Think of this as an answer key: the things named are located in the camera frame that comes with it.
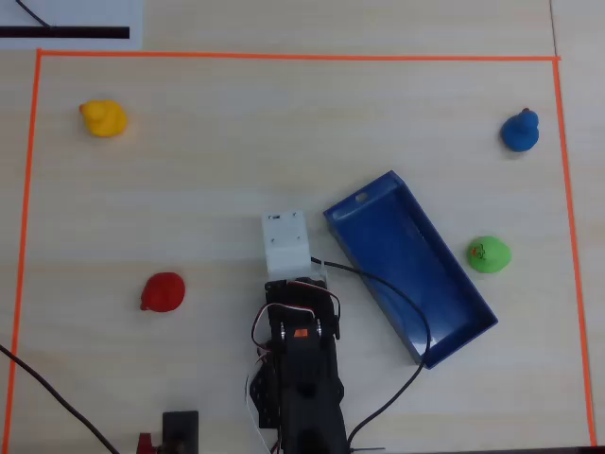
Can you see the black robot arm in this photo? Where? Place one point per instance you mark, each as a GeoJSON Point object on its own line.
{"type": "Point", "coordinates": [307, 392]}

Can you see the small black red device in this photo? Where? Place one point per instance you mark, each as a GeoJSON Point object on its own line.
{"type": "Point", "coordinates": [180, 430]}

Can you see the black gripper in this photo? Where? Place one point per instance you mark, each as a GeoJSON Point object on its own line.
{"type": "Point", "coordinates": [279, 289]}

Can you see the yellow rubber duck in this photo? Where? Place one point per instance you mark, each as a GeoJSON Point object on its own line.
{"type": "Point", "coordinates": [105, 120]}

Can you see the blue rectangular plastic box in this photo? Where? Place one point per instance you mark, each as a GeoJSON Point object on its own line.
{"type": "Point", "coordinates": [402, 250]}

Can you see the white paper sheet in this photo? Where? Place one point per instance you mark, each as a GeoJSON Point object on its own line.
{"type": "Point", "coordinates": [134, 19]}

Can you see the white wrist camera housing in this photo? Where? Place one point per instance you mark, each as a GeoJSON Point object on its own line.
{"type": "Point", "coordinates": [286, 246]}

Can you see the red rubber duck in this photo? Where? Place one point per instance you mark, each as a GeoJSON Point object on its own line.
{"type": "Point", "coordinates": [163, 293]}

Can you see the long orange tape strip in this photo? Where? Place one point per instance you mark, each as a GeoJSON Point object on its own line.
{"type": "Point", "coordinates": [302, 57]}

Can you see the black strip on paper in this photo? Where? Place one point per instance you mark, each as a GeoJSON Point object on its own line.
{"type": "Point", "coordinates": [71, 32]}

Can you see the blue rubber duck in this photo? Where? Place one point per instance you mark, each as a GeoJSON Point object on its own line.
{"type": "Point", "coordinates": [520, 134]}

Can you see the green rubber duck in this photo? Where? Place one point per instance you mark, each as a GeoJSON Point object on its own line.
{"type": "Point", "coordinates": [491, 259]}

